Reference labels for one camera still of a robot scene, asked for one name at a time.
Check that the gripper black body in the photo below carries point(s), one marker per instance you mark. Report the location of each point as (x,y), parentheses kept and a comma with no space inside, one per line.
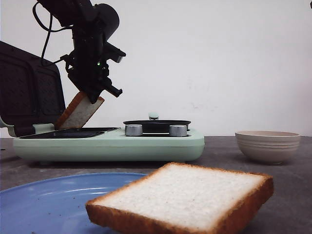
(88,62)

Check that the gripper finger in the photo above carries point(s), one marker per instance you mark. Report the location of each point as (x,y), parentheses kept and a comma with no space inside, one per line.
(85,87)
(93,95)

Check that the bread slice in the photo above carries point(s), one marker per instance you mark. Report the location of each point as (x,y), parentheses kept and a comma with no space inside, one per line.
(78,112)
(180,198)

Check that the breakfast maker hinged lid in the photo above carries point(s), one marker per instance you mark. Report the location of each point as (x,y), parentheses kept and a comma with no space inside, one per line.
(31,93)

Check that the beige ribbed bowl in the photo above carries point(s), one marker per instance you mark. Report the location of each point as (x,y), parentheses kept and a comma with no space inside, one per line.
(270,147)

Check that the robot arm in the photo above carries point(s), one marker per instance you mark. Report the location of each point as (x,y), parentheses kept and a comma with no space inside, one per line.
(91,26)

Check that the mint green breakfast maker base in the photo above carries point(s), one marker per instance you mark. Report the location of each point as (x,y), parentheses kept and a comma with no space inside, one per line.
(108,144)

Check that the left silver control knob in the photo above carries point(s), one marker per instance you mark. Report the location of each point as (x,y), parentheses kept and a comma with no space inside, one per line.
(133,130)

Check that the silver control knob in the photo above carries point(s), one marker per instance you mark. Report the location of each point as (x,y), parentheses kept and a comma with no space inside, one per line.
(133,130)
(178,130)

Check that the black frying pan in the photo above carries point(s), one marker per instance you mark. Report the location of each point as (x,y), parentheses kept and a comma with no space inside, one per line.
(158,125)

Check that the right silver control knob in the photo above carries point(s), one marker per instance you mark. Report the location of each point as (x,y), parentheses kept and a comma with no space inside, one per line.
(178,130)

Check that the blue plate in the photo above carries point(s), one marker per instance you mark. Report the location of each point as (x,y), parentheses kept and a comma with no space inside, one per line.
(57,206)

